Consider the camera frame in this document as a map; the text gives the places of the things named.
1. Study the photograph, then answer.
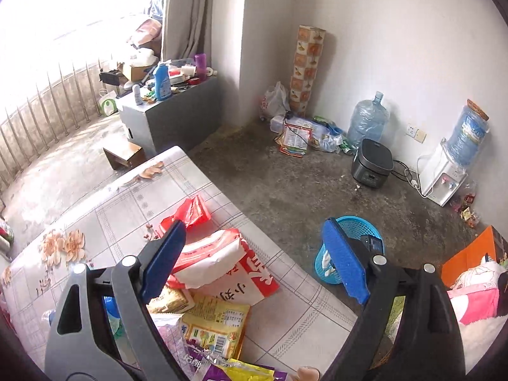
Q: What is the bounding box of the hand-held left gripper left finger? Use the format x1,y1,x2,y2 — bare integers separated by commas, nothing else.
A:
44,221,190,381

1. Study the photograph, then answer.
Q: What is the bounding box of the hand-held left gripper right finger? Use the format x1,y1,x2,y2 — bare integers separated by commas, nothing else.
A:
319,217,466,381

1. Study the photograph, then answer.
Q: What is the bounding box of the blue plastic basket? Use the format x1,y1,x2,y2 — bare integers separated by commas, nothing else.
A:
315,216,385,285

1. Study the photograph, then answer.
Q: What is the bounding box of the red white large bag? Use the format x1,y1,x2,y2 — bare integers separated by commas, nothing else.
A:
167,228,280,307

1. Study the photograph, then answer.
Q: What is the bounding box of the yellow green snack packet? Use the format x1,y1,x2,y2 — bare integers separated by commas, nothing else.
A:
180,294,251,360

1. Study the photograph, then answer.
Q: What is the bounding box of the purple yellow snack packet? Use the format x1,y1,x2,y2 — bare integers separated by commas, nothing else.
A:
186,345,287,381

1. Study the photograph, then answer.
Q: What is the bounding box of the gold snack wrapper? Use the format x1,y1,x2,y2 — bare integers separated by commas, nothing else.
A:
147,286,195,315

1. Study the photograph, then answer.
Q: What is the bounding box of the red plastic wrapper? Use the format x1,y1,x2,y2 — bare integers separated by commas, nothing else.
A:
159,196,212,239

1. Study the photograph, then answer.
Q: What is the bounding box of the floral tablecloth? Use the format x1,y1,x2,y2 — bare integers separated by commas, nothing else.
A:
0,145,360,381

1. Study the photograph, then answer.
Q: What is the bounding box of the black rice cooker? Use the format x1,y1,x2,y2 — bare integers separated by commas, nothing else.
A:
351,139,395,190

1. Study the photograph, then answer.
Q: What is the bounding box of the white water dispenser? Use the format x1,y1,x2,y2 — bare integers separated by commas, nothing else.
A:
418,139,470,207

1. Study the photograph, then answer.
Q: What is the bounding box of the orange box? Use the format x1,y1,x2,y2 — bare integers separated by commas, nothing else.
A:
440,225,508,289

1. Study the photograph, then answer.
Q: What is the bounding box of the small snack wrappers pile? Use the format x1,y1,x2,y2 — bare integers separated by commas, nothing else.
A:
452,190,482,229

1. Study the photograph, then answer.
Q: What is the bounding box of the wooden stool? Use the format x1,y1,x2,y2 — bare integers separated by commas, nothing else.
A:
102,142,147,171

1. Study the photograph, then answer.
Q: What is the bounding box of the clear plastic bag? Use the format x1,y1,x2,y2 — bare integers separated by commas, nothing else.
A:
310,121,344,154

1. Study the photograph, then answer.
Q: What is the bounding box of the pink cloth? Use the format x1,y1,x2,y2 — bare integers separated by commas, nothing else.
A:
446,262,508,326

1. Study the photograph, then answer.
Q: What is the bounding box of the empty blue water jug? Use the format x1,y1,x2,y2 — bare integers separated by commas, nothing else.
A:
347,90,392,150

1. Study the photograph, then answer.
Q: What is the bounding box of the red-bordered snack packet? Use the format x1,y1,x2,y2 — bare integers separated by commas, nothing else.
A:
279,122,311,156

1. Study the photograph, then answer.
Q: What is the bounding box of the grey cabinet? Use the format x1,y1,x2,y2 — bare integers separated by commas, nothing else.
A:
119,75,221,158

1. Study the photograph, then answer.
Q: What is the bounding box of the white plastic box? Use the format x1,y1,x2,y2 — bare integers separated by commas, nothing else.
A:
270,114,290,134

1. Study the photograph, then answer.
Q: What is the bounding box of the white green paper bag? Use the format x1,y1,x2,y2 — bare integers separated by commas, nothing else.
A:
98,89,119,118

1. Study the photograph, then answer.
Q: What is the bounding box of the blue detergent bottle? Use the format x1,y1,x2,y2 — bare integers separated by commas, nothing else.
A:
153,62,172,102

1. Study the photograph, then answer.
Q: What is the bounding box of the white plastic bag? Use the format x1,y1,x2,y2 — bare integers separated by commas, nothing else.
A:
260,81,291,122

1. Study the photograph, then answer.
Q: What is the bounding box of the cardboard box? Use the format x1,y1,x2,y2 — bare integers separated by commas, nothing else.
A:
121,61,150,82

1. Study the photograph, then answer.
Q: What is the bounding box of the tall patterned roll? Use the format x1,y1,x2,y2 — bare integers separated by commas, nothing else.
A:
288,25,327,117

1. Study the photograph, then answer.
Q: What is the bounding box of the metal balcony railing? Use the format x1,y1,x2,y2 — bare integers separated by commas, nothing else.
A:
0,59,104,193

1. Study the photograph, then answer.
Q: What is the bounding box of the grey curtain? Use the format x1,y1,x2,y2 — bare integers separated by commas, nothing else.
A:
161,0,217,73

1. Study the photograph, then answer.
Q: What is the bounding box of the white power cable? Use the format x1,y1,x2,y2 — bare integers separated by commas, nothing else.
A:
411,153,442,200

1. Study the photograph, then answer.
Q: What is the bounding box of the black power cable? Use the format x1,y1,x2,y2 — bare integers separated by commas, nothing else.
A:
391,160,416,183

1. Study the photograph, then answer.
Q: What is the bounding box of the wall socket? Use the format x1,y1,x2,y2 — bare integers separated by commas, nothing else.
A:
407,124,428,144

